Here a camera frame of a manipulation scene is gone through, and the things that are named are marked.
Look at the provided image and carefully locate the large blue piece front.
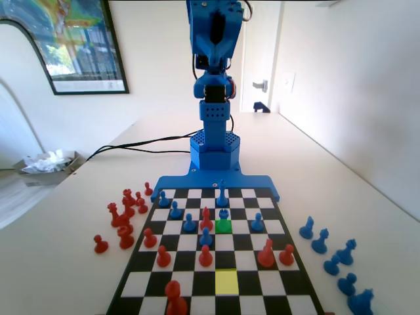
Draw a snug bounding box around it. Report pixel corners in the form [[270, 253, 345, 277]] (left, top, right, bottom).
[[215, 178, 230, 207]]

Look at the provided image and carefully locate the blue chess knight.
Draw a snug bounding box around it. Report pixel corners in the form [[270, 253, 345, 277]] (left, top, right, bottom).
[[299, 215, 315, 240]]

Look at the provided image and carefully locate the blue chess queen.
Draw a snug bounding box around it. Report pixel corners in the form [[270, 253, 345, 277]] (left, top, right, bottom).
[[336, 239, 357, 266]]

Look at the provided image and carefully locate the white door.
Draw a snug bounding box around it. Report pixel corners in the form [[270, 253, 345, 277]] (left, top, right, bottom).
[[240, 0, 283, 112]]

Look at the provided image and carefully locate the black framed poster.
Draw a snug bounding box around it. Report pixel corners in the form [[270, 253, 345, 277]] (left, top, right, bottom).
[[0, 0, 130, 96]]

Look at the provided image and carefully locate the crumpled white plastic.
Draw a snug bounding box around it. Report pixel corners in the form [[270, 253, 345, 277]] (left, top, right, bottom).
[[21, 149, 75, 175]]

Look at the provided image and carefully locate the black white chessboard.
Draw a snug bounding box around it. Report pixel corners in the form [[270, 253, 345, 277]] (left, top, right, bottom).
[[104, 186, 326, 315]]

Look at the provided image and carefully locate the grey cardboard box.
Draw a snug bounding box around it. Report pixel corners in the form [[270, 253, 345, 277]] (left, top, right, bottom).
[[12, 150, 83, 188]]

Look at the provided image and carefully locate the black table cable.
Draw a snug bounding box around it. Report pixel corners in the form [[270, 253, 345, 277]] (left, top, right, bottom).
[[106, 144, 193, 154], [85, 129, 206, 161]]

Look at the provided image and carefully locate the blue board mount plate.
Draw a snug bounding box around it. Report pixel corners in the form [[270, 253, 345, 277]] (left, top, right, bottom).
[[150, 167, 282, 203]]

